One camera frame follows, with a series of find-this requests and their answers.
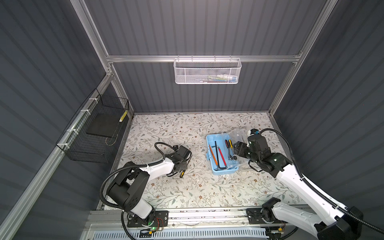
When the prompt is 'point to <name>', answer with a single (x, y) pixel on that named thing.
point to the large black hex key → (217, 158)
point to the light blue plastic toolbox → (232, 165)
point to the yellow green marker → (123, 116)
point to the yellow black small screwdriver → (182, 173)
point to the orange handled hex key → (214, 157)
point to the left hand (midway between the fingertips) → (182, 165)
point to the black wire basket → (80, 146)
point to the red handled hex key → (222, 156)
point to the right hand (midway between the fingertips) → (240, 147)
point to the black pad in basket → (104, 124)
